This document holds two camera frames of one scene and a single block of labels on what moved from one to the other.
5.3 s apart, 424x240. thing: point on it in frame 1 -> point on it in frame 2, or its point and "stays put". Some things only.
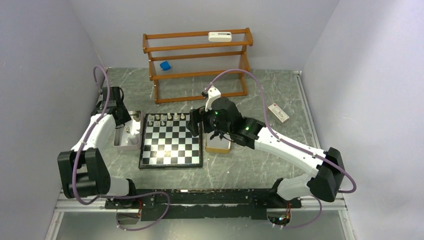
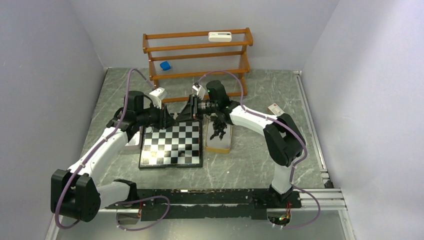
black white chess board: [166, 142] stays put
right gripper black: [196, 116] -> [190, 111]
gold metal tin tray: [216, 145] stays put
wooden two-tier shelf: [198, 65] stays put
